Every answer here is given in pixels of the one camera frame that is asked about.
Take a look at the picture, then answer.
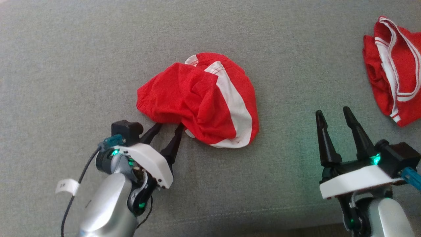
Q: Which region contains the grey fabric sofa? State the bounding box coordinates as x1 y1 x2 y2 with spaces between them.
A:
0 0 421 237

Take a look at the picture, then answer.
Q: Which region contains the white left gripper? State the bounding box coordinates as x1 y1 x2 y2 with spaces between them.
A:
113 122 185 189

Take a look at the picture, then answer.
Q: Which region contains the blue camera cable plug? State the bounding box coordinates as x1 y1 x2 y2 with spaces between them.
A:
401 167 421 191
97 134 127 152

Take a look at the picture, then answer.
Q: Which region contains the red shirt with white sleeves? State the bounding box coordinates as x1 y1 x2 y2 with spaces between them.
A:
362 15 421 127

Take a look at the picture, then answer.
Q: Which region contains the blue right camera cable plug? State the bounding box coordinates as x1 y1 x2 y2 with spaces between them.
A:
401 167 421 191

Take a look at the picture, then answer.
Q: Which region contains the blue left camera cable plug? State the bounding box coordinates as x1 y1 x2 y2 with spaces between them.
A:
97 134 127 152

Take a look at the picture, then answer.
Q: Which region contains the white paper cable tag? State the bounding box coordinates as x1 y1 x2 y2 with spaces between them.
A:
55 178 80 197

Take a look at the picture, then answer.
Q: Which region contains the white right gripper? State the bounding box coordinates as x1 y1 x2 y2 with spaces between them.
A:
315 106 404 200

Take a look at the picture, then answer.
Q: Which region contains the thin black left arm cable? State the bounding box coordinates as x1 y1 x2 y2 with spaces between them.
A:
61 146 103 237

